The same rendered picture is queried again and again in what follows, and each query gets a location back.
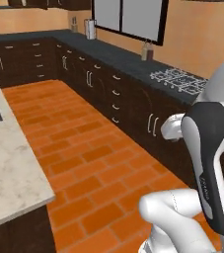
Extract pale grey bottle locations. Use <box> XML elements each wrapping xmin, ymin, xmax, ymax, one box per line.
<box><xmin>140</xmin><ymin>42</ymin><xmax>148</xmax><ymax>62</ymax></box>

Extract dark island cabinet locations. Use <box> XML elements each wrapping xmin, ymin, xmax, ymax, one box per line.
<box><xmin>0</xmin><ymin>204</ymin><xmax>57</xmax><ymax>253</ymax></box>

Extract white paper towel roll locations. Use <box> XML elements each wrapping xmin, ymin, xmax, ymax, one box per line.
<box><xmin>84</xmin><ymin>18</ymin><xmax>98</xmax><ymax>41</ymax></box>

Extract brown bottle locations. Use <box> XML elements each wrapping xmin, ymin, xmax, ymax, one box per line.
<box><xmin>145</xmin><ymin>42</ymin><xmax>155</xmax><ymax>61</ymax></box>

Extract dark cupboard run with drawers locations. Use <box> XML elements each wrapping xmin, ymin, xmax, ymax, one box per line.
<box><xmin>0</xmin><ymin>37</ymin><xmax>58</xmax><ymax>89</ymax></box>

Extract small grey knife block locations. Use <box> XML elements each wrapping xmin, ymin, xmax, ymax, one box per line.
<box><xmin>70</xmin><ymin>16</ymin><xmax>79</xmax><ymax>34</ymax></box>

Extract silver door handle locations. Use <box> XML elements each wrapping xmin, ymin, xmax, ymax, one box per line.
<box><xmin>146</xmin><ymin>113</ymin><xmax>154</xmax><ymax>134</ymax></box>
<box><xmin>152</xmin><ymin>116</ymin><xmax>160</xmax><ymax>138</ymax></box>

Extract dark cupboard door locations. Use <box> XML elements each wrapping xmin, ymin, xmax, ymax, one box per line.
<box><xmin>126</xmin><ymin>82</ymin><xmax>155</xmax><ymax>149</ymax></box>
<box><xmin>152</xmin><ymin>95</ymin><xmax>196</xmax><ymax>187</ymax></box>

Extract black framed window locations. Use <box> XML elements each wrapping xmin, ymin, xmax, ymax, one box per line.
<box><xmin>91</xmin><ymin>0</ymin><xmax>170</xmax><ymax>46</ymax></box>

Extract grey gas hob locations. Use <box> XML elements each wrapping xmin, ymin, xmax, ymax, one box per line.
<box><xmin>149</xmin><ymin>67</ymin><xmax>208</xmax><ymax>97</ymax></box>

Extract long dark cupboard run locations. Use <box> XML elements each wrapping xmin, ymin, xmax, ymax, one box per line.
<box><xmin>54</xmin><ymin>39</ymin><xmax>131</xmax><ymax>132</ymax></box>

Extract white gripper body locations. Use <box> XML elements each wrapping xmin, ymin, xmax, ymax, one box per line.
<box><xmin>160</xmin><ymin>113</ymin><xmax>186</xmax><ymax>143</ymax></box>

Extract dark wall cupboards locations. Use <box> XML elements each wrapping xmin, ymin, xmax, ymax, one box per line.
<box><xmin>7</xmin><ymin>0</ymin><xmax>92</xmax><ymax>12</ymax></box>

